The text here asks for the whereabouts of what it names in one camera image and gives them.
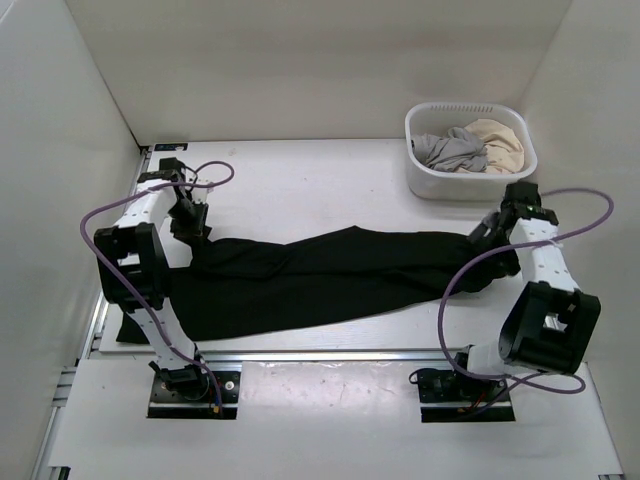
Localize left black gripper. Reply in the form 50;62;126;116
167;199;209;249

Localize black trousers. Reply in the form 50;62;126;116
115;224;521;346

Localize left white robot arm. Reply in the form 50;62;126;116
94;157;213;401

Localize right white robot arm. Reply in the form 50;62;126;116
449;182;601;400

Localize dark label sticker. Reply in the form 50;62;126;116
154;143;188;152

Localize beige garment in basket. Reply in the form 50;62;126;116
465;119;525;174

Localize grey garment in basket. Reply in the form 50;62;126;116
410;127;488;173

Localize white plastic laundry basket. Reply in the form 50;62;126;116
405;102;537;201

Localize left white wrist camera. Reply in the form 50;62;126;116
189;185;214;204

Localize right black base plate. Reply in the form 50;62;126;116
408;368;516;424

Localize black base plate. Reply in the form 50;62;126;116
147;362;241;420
408;368;516;424

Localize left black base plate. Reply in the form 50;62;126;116
147;362;241;420

